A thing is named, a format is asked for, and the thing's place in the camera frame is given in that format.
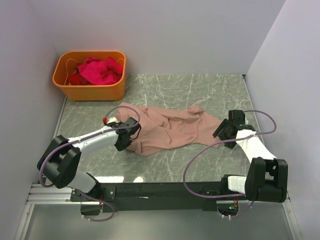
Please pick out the black mounting beam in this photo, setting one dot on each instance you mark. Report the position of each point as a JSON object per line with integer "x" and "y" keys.
{"x": 146, "y": 196}

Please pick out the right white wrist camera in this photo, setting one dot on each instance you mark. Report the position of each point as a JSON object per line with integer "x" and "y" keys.
{"x": 246, "y": 126}

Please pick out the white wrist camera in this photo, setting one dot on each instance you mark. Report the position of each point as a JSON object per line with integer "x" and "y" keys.
{"x": 110, "y": 121}
{"x": 246, "y": 126}

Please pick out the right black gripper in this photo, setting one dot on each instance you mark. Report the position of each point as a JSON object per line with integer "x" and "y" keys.
{"x": 222, "y": 127}

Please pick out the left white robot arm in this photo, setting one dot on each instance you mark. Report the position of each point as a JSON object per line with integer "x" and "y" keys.
{"x": 60, "y": 161}

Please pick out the dusty pink t shirt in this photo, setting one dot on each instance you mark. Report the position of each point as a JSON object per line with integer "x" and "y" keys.
{"x": 163, "y": 129}

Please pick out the orange plastic basket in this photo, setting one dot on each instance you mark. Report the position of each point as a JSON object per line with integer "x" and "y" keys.
{"x": 67, "y": 65}

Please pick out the red t shirt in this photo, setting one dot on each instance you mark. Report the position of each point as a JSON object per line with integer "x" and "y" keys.
{"x": 77, "y": 79}

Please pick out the aluminium rail frame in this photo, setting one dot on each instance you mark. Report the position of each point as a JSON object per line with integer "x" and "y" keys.
{"x": 39, "y": 195}

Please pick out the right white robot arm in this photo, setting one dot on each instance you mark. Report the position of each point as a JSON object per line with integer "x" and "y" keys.
{"x": 267, "y": 177}

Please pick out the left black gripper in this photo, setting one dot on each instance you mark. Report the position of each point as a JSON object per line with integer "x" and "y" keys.
{"x": 120, "y": 147}

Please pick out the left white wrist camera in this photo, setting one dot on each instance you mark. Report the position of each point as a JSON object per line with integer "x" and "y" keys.
{"x": 110, "y": 121}

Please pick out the magenta t shirt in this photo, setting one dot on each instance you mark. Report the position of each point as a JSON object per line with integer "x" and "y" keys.
{"x": 101, "y": 72}

